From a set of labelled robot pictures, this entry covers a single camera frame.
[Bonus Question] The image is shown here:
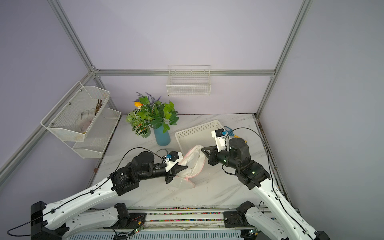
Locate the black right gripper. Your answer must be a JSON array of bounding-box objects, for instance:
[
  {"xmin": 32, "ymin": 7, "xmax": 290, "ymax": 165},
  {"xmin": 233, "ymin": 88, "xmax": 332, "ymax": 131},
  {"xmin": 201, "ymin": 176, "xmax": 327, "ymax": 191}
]
[{"xmin": 203, "ymin": 145, "xmax": 241, "ymax": 170}]

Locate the pink rimmed mesh laundry bag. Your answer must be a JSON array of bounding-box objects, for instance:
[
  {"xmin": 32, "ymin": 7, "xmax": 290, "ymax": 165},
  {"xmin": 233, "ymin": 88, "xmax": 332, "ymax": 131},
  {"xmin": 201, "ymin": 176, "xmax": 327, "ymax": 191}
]
[{"xmin": 170, "ymin": 145, "xmax": 207, "ymax": 189}]

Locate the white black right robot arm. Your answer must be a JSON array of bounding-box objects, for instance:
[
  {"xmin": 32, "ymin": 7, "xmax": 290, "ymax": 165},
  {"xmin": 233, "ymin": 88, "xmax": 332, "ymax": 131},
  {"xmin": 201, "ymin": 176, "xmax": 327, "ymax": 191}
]
[{"xmin": 202, "ymin": 138, "xmax": 329, "ymax": 240}]

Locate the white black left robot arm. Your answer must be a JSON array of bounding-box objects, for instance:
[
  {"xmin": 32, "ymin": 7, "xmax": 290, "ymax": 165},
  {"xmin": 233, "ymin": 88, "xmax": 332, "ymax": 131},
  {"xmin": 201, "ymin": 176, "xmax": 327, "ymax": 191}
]
[{"xmin": 31, "ymin": 151, "xmax": 188, "ymax": 240}]

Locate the cream perforated plastic basket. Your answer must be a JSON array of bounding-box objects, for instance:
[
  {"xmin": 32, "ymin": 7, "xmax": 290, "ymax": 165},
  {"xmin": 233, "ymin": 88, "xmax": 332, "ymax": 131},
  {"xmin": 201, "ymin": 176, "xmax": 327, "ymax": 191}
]
[{"xmin": 175, "ymin": 120, "xmax": 224, "ymax": 155}]

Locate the blue yellow garden fork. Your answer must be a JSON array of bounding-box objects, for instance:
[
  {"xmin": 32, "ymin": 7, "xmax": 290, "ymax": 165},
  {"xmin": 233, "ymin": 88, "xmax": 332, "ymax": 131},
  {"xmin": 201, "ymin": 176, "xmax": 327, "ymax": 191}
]
[{"xmin": 224, "ymin": 126, "xmax": 240, "ymax": 141}]

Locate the teal vase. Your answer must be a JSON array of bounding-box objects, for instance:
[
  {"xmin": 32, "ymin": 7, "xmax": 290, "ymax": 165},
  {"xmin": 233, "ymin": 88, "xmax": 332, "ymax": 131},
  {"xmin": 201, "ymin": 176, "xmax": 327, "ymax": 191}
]
[{"xmin": 154, "ymin": 126, "xmax": 171, "ymax": 147}]

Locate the green artificial plant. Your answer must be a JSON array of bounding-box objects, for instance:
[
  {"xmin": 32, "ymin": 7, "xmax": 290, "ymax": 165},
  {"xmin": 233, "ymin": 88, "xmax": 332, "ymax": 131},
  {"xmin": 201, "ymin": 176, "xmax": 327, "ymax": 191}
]
[{"xmin": 126, "ymin": 93, "xmax": 179, "ymax": 138}]

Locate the clear glove in shelf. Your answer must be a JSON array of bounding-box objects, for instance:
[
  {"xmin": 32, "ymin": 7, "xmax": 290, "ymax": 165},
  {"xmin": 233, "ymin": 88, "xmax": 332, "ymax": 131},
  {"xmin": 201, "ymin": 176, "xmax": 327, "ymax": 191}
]
[{"xmin": 75, "ymin": 109, "xmax": 96, "ymax": 134}]

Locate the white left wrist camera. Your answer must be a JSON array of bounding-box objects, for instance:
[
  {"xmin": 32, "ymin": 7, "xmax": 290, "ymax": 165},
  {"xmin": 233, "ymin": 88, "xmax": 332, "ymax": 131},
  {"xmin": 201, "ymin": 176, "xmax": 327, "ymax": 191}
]
[{"xmin": 162, "ymin": 151, "xmax": 183, "ymax": 173}]

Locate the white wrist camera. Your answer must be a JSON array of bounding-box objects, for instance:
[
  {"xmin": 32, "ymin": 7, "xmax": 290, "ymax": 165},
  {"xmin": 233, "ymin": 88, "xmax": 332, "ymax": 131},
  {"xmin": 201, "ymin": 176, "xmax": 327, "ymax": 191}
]
[
  {"xmin": 211, "ymin": 128, "xmax": 228, "ymax": 152},
  {"xmin": 162, "ymin": 151, "xmax": 183, "ymax": 173}
]

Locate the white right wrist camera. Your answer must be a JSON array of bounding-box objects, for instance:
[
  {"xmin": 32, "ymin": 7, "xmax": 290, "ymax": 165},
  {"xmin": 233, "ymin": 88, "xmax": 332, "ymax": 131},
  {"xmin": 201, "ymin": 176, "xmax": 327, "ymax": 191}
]
[{"xmin": 211, "ymin": 128, "xmax": 228, "ymax": 152}]

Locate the white wire wall basket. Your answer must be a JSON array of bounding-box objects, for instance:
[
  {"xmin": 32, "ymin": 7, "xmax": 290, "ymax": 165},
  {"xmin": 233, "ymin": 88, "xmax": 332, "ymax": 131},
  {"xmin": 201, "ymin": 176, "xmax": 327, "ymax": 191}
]
[{"xmin": 167, "ymin": 65, "xmax": 212, "ymax": 97}]

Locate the white mesh lower wall shelf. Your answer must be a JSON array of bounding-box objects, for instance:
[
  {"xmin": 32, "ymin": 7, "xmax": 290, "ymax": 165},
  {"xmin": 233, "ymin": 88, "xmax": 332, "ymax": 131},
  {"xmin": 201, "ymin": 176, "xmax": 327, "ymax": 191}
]
[{"xmin": 70, "ymin": 108, "xmax": 121, "ymax": 159}]

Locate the white mesh wall shelf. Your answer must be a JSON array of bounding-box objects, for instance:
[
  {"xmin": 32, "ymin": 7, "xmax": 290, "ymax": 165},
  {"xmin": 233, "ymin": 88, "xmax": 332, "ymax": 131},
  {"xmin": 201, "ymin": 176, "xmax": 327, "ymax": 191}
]
[
  {"xmin": 70, "ymin": 108, "xmax": 121, "ymax": 159},
  {"xmin": 41, "ymin": 82, "xmax": 110, "ymax": 142}
]

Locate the white mesh upper wall shelf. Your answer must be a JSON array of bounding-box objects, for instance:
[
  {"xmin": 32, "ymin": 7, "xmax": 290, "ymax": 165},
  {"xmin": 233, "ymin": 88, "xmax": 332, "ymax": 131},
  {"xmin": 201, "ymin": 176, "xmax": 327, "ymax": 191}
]
[{"xmin": 41, "ymin": 82, "xmax": 110, "ymax": 142}]

